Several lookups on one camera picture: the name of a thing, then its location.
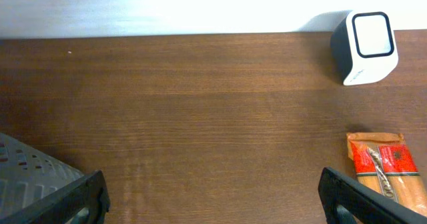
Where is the grey plastic mesh basket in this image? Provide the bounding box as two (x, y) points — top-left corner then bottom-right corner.
(1, 133), (83, 219)

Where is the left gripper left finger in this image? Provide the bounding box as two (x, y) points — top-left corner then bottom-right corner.
(1, 170), (110, 224)

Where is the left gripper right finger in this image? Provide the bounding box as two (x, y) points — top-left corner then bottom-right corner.
(318, 167), (426, 224)

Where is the orange spaghetti package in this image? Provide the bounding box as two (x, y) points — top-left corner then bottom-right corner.
(346, 133), (426, 216)

